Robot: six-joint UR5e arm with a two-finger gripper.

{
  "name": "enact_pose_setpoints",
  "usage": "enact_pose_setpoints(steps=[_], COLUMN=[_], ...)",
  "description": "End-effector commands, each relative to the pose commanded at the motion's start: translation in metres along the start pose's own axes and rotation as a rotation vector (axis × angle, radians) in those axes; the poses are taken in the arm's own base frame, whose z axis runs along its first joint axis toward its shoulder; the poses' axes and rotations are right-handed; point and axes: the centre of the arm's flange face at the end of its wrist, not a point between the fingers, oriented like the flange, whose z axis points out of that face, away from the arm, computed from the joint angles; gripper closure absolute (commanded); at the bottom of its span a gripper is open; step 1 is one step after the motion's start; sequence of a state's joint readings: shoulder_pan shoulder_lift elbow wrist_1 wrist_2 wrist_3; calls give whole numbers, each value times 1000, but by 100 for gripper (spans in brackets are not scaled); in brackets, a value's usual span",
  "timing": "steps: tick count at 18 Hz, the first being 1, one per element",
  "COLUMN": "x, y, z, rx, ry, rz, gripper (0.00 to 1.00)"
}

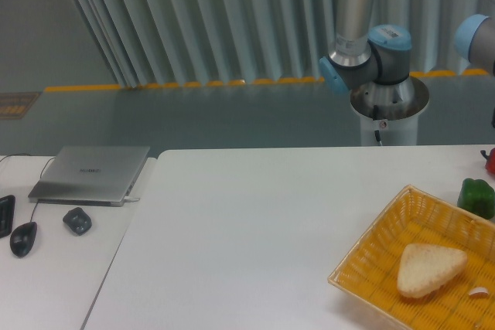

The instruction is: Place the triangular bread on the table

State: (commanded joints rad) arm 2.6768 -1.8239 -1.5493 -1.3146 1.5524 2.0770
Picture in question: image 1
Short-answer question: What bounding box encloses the black earbuds case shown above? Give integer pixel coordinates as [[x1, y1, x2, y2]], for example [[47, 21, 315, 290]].
[[63, 207, 92, 236]]

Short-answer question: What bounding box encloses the green bell pepper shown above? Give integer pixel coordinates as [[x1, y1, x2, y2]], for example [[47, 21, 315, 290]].
[[457, 178, 494, 219]]

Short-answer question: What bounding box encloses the black pedestal cable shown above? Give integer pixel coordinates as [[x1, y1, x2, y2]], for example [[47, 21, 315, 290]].
[[371, 104, 384, 147]]

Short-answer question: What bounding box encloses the black computer mouse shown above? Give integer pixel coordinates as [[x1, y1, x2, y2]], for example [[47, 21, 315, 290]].
[[9, 221, 38, 258]]

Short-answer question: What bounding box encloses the red bell pepper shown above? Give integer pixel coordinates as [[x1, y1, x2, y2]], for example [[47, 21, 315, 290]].
[[480, 148, 495, 175]]

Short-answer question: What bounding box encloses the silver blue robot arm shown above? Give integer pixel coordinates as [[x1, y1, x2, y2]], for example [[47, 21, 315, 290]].
[[319, 0, 411, 93]]

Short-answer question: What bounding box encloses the yellow woven basket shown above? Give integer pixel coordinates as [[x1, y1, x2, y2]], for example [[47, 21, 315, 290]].
[[328, 185, 494, 329]]

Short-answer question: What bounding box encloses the grey pleated curtain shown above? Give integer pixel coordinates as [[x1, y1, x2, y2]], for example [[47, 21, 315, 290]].
[[74, 0, 494, 88]]

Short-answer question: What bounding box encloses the triangular white bread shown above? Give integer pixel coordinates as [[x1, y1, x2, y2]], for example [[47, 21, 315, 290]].
[[397, 243, 468, 299]]

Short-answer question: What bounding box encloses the small bread crumb piece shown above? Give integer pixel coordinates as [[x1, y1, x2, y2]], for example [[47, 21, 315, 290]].
[[468, 287, 490, 298]]

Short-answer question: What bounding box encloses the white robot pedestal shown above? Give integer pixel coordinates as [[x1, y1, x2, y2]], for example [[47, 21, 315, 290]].
[[350, 77, 430, 146]]

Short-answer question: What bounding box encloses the black mouse cable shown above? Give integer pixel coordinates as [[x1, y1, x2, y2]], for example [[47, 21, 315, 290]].
[[0, 153, 57, 224]]

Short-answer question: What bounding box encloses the silver closed laptop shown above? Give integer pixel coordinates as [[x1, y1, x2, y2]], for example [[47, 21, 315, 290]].
[[28, 146, 150, 206]]

